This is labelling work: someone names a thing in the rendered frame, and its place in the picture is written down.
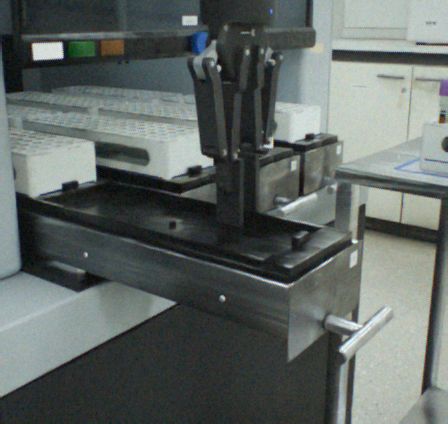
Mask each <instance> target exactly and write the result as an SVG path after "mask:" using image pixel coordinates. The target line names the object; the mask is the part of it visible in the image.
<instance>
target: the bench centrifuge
mask: <svg viewBox="0 0 448 424"><path fill-rule="evenodd" d="M406 39H407V41H408V42H416V45H426V42H438V43H448V0H409V11H408V23H407V35H406Z"/></svg>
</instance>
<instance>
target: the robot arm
mask: <svg viewBox="0 0 448 424"><path fill-rule="evenodd" d="M277 3H278V0H200V20H201V22H202V23H203V24H205V25H207V27H208V33H207V38H206V41H205V51H204V52H203V53H202V54H201V55H199V56H190V57H189V58H188V60H187V65H188V68H189V71H190V74H191V76H192V79H193V82H194V91H195V99H196V109H197V118H198V127H199V136H200V146H201V152H202V154H203V155H205V156H207V157H208V158H214V159H215V163H216V220H217V221H218V222H223V223H227V224H231V225H236V226H240V225H242V224H244V209H247V210H252V211H256V212H260V154H264V155H266V154H267V153H268V151H269V148H263V146H264V145H268V146H269V145H270V144H271V142H272V134H273V123H274V113H275V102H276V92H277V82H278V73H279V70H280V66H281V63H282V60H283V53H282V52H281V51H273V50H271V49H270V48H268V46H269V41H268V37H267V33H266V25H271V24H274V23H275V22H276V20H277ZM224 82H230V83H224ZM262 131H263V133H262ZM227 148H228V149H227ZM238 149H239V150H240V151H239V150H238Z"/></svg>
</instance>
